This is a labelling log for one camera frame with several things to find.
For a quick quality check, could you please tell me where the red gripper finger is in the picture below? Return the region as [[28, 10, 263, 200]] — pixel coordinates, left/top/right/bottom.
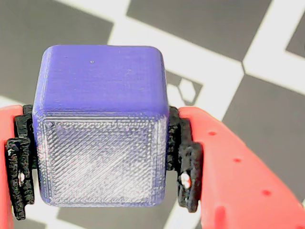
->
[[0, 104, 39, 229], [166, 106, 305, 229]]

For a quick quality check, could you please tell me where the blue cube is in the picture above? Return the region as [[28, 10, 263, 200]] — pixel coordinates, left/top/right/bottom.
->
[[32, 44, 170, 208]]

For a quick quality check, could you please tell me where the black white marker checkerboard mat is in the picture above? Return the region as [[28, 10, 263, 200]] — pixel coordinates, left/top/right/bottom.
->
[[0, 0, 305, 229]]

